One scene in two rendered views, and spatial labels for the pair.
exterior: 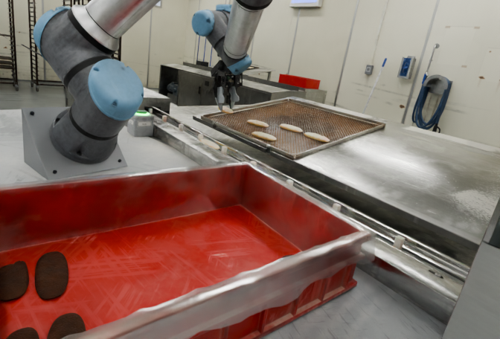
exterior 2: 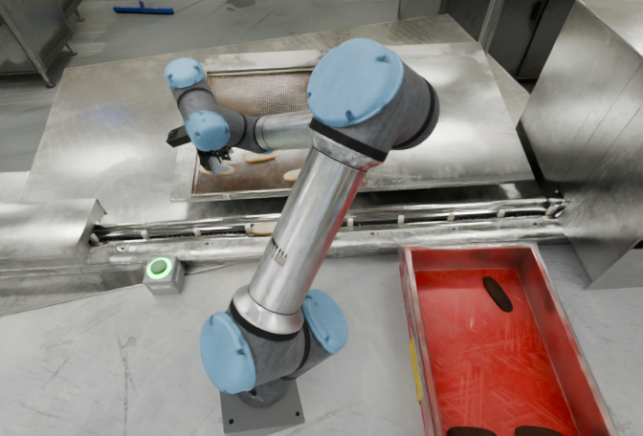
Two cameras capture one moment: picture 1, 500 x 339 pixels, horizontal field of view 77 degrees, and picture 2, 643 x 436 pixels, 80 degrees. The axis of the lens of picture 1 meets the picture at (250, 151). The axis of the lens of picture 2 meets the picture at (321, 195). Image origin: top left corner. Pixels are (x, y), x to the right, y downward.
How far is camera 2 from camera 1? 0.91 m
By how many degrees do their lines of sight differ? 52
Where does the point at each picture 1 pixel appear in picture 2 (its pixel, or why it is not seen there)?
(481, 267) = (626, 255)
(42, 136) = (259, 417)
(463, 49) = not seen: outside the picture
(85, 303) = (504, 421)
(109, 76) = (331, 326)
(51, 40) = (269, 373)
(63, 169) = (293, 403)
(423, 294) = (543, 241)
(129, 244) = (445, 378)
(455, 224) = (505, 170)
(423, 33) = not seen: outside the picture
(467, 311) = (614, 267)
